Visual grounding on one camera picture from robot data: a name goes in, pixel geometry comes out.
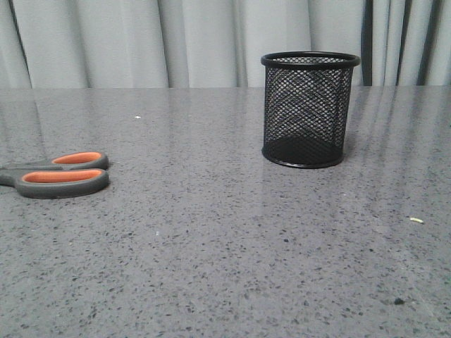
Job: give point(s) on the grey orange handled scissors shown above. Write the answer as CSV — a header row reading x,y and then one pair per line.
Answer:
x,y
66,176

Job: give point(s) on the black mesh pen bucket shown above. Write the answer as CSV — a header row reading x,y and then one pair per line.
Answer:
x,y
306,102

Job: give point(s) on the small black debris crumb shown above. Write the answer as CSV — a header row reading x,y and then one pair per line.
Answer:
x,y
399,301

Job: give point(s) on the grey pleated curtain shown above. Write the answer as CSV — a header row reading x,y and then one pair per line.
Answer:
x,y
133,44

